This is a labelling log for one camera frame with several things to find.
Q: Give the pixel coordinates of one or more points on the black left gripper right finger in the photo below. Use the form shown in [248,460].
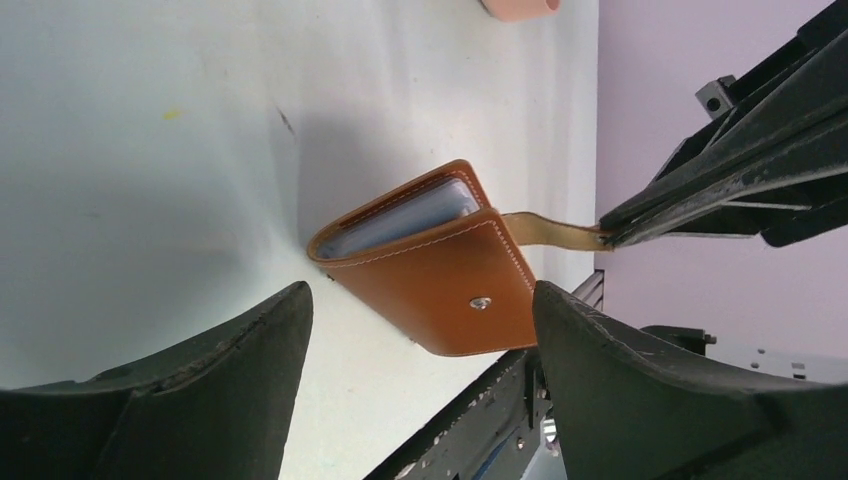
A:
[629,405]

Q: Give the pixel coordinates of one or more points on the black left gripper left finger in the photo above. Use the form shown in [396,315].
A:
[218,405]

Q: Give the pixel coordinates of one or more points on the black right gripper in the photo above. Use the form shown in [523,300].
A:
[795,218]

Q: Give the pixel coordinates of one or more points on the brown leather card holder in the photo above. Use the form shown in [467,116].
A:
[436,260]

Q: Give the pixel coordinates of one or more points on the pink oval plastic tray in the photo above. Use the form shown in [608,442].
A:
[520,10]

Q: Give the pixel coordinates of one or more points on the aluminium frame rail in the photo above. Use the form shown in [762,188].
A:
[591,291]

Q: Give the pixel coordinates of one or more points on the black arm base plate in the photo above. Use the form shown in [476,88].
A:
[491,430]

